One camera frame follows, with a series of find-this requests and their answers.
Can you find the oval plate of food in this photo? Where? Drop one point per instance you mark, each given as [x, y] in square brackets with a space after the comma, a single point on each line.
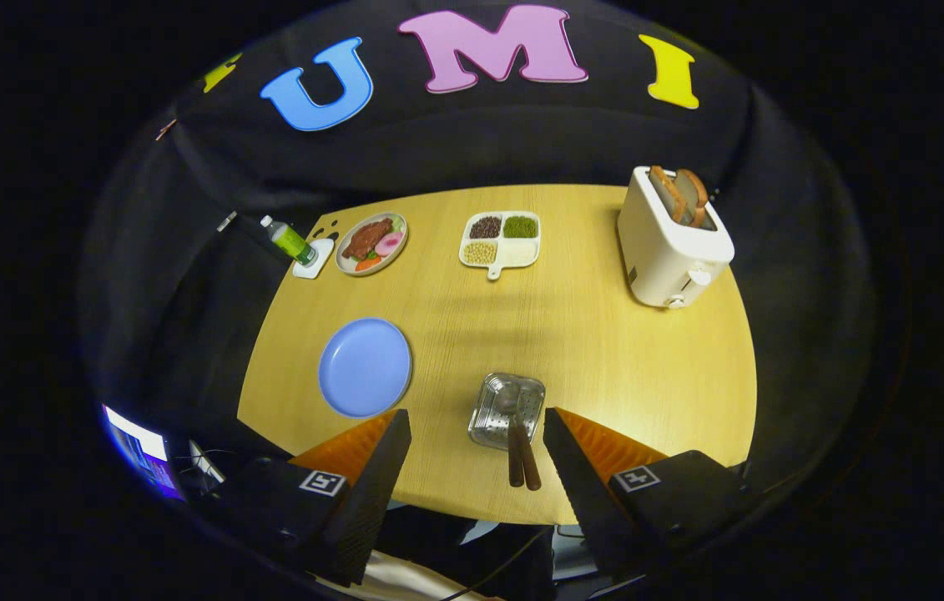
[341, 260]

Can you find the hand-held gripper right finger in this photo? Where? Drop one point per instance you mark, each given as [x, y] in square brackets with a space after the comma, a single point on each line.
[584, 501]

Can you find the yellow soybeans pile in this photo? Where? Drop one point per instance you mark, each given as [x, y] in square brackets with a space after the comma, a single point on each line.
[480, 253]

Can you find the white square coaster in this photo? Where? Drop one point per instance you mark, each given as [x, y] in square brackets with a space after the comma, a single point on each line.
[315, 260]

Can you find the white toaster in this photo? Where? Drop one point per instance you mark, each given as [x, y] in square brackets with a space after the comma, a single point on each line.
[663, 259]

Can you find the toast bread slice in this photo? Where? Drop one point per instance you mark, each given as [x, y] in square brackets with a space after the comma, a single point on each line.
[668, 194]
[695, 196]

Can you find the orange carrot piece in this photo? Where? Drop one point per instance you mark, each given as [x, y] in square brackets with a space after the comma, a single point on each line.
[368, 265]

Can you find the silver clip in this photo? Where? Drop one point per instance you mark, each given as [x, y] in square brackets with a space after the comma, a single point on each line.
[227, 221]

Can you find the metal perforated tray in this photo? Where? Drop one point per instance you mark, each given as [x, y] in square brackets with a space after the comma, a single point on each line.
[488, 426]

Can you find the green beans pile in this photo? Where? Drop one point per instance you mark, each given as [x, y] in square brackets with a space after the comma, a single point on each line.
[520, 226]

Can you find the pink ham slice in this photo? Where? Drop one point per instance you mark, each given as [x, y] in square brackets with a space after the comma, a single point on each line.
[389, 244]

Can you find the white divided dish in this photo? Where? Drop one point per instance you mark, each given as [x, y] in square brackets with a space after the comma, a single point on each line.
[522, 252]

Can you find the green drink bottle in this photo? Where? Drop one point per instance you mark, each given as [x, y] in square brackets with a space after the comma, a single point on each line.
[288, 240]

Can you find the brown meat slice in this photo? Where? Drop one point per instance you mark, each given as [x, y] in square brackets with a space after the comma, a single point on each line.
[367, 239]

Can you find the lit computer monitor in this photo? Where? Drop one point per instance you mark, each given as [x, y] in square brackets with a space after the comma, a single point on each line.
[138, 446]

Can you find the red beans pile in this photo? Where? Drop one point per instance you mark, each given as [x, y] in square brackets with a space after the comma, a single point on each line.
[485, 227]

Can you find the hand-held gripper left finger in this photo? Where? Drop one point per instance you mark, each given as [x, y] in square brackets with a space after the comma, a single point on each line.
[371, 501]

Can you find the blue plate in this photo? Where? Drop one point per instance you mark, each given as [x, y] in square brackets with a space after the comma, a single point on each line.
[363, 367]

